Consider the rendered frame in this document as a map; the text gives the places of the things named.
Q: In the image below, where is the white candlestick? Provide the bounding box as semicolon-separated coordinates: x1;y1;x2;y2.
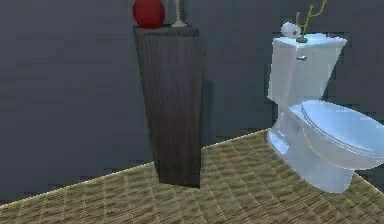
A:
170;0;188;28

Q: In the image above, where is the red ball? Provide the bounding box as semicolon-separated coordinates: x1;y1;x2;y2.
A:
132;0;166;30

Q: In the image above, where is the white toilet paper roll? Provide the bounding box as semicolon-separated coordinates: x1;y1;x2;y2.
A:
280;21;302;40

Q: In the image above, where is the yellow-green twig plant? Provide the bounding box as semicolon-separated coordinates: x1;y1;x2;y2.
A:
294;0;329;44

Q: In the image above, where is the dark wooden pedestal stand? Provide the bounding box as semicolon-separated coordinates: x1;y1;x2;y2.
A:
133;24;205;190

